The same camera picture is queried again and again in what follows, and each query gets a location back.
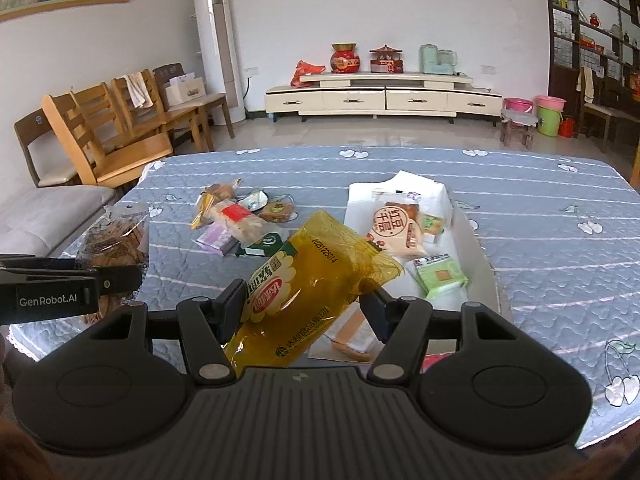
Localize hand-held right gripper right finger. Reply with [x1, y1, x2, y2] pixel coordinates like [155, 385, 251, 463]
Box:
[361, 285, 526, 387]

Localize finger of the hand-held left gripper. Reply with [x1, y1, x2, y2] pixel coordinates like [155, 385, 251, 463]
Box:
[0, 266, 142, 297]
[0, 256, 96, 272]

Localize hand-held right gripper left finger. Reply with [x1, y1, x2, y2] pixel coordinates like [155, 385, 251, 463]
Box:
[95, 280, 248, 387]

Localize white orange snack box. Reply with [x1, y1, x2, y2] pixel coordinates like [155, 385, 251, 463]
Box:
[307, 305, 383, 362]

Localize clear cookie bag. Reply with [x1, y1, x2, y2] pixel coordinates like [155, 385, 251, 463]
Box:
[79, 203, 151, 323]

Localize light green snack packet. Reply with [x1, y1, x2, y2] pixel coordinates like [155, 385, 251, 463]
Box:
[412, 254, 470, 302]

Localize dark green snack packet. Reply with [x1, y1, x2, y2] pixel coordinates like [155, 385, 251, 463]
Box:
[235, 231, 290, 259]

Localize purple snack packet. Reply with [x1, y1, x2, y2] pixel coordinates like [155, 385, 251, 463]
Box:
[196, 224, 239, 255]

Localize yellow snack bag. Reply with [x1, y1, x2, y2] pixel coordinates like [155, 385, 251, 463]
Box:
[222, 210, 405, 370]

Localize clear bread packet round label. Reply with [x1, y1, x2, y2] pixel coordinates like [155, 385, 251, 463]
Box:
[366, 187, 430, 262]

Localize long cracker pack red label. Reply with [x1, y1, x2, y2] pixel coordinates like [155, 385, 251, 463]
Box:
[191, 183, 267, 242]

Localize grey sofa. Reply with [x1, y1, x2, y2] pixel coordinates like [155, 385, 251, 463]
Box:
[0, 184, 118, 261]

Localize red snack packet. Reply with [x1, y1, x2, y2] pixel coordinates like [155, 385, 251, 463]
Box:
[424, 354, 458, 373]

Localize dark brown cushioned chair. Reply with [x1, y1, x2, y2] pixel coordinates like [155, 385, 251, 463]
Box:
[151, 63, 236, 141]
[13, 107, 81, 188]

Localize light wooden chair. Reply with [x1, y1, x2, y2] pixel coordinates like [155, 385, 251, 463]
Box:
[111, 70, 213, 153]
[41, 92, 174, 186]
[70, 82, 138, 148]

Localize blue quilted blanket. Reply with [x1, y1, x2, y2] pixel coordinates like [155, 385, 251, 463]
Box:
[7, 146, 640, 451]

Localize white towel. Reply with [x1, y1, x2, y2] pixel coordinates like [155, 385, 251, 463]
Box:
[124, 73, 154, 109]

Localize white gift bag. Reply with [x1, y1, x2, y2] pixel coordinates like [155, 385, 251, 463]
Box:
[165, 75, 207, 108]

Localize cream low cabinet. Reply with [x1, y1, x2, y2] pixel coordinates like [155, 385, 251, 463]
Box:
[264, 71, 504, 123]

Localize small wooden stool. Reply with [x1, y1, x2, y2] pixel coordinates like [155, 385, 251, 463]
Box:
[500, 110, 538, 150]

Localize pink basin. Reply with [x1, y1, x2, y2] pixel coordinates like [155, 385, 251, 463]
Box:
[502, 97, 535, 116]

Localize red plastic bag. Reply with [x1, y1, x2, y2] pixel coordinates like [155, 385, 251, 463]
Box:
[291, 60, 327, 88]

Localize white standing air conditioner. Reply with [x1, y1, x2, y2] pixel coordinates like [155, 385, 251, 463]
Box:
[192, 0, 247, 127]

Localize red round jar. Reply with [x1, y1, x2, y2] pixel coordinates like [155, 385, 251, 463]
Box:
[330, 43, 361, 75]

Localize green bucket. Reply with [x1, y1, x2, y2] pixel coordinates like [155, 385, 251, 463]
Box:
[535, 95, 567, 137]

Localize cream cloth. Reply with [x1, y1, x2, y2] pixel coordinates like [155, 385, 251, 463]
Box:
[577, 66, 596, 106]

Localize dark wooden display shelf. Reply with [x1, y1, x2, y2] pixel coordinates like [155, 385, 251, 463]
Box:
[541, 0, 640, 111]

